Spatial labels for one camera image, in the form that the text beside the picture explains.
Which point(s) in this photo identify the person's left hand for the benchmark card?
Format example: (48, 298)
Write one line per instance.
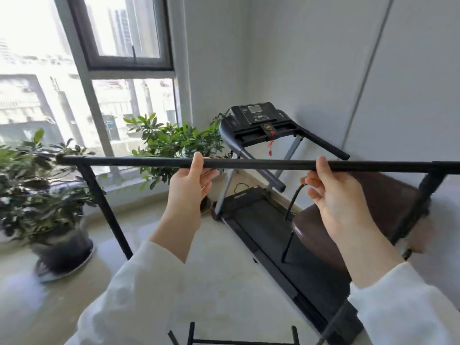
(185, 192)

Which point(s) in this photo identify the person's right hand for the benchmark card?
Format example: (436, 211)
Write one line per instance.
(339, 201)

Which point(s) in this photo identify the person's left thumb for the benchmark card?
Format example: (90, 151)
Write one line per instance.
(198, 162)

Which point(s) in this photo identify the person's right thumb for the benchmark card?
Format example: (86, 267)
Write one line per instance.
(323, 167)

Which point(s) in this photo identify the black metal clothes rack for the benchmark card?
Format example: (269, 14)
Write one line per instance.
(258, 164)

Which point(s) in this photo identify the person's left forearm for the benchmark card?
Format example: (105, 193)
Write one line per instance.
(151, 283)

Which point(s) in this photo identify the person's right forearm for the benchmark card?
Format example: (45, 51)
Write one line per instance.
(388, 283)

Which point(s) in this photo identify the small green potted plant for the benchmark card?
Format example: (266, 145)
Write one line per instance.
(169, 143)

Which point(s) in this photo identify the brown leather stool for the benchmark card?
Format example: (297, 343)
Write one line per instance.
(359, 215)

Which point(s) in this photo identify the black treadmill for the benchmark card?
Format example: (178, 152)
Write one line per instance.
(266, 226)

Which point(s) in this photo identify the dark round plant pot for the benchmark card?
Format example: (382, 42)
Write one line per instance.
(66, 253)

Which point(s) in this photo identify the large green potted plant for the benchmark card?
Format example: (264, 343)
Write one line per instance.
(32, 190)

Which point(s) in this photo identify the dark grey window frame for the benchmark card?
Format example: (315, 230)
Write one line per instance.
(125, 64)

